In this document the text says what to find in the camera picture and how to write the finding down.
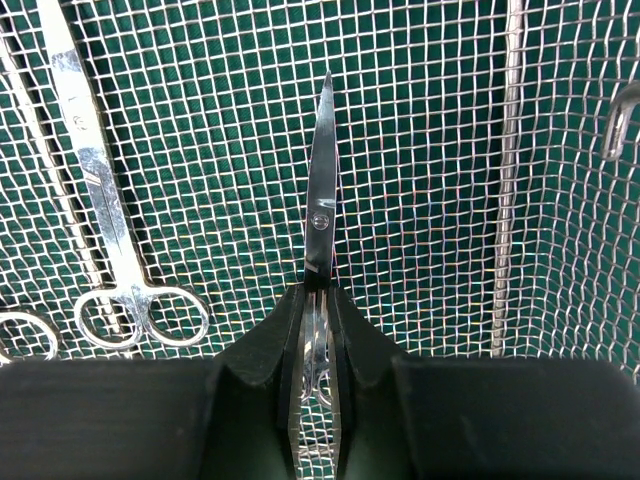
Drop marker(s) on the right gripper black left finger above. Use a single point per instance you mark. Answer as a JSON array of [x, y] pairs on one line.
[[224, 417]]

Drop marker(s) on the steel scissors curved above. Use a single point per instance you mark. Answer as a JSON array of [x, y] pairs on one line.
[[312, 342]]

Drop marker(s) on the metal mesh instrument tray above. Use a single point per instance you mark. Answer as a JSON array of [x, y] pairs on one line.
[[52, 251]]

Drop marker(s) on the green surgical drape cloth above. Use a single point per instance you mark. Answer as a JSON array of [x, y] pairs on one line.
[[475, 212]]

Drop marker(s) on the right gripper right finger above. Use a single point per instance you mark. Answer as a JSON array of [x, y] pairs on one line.
[[402, 416]]

